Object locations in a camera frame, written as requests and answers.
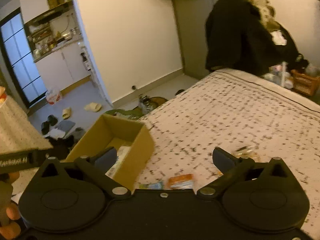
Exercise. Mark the person's left hand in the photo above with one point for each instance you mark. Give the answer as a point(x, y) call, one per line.
point(9, 210)

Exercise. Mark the beige slipper right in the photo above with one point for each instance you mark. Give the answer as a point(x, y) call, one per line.
point(93, 107)

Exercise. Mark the brown cardboard box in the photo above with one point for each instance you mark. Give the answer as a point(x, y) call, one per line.
point(113, 131)

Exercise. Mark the white patterned bed cover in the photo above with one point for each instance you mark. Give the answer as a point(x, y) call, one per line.
point(231, 109)

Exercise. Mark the black shoes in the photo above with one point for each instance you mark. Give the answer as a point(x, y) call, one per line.
point(45, 126)

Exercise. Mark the white kitchen cabinet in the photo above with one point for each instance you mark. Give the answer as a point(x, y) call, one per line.
point(63, 67)

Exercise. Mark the orange snack packet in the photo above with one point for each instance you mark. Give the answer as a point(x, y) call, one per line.
point(181, 182)

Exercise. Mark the shoes by bed foot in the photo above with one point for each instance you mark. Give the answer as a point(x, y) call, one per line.
point(148, 104)

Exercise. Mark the orange plastic basket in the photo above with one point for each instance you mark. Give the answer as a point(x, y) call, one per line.
point(304, 84)

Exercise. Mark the beige slipper left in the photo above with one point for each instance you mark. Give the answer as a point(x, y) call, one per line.
point(66, 113)

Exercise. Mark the tan cracker packet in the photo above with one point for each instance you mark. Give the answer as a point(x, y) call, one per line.
point(247, 152)

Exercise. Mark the beige slipper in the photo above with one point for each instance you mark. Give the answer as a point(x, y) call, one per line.
point(93, 107)
point(66, 113)

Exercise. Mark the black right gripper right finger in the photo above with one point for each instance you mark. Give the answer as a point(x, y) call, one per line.
point(233, 170)

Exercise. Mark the cream knit cloth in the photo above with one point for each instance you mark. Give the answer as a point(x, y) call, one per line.
point(16, 131)

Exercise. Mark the glass paned black door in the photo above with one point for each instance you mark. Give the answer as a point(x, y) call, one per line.
point(19, 61)

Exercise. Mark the grey door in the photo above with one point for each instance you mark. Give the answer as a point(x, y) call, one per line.
point(191, 17)

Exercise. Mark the kitchen shelf with items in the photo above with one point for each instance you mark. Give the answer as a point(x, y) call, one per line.
point(48, 23)

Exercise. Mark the red white plastic bag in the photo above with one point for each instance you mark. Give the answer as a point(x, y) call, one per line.
point(53, 96)

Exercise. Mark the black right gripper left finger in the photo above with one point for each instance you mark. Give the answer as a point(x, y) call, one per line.
point(95, 168)

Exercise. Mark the green blue snack packet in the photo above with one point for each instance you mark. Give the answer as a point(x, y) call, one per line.
point(159, 185)

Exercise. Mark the white blue snack packet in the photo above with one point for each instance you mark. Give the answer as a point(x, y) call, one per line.
point(121, 155)

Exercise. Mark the black coat pile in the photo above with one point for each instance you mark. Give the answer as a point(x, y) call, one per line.
point(236, 39)

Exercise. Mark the grey cloth on floor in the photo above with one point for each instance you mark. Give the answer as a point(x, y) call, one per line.
point(65, 126)

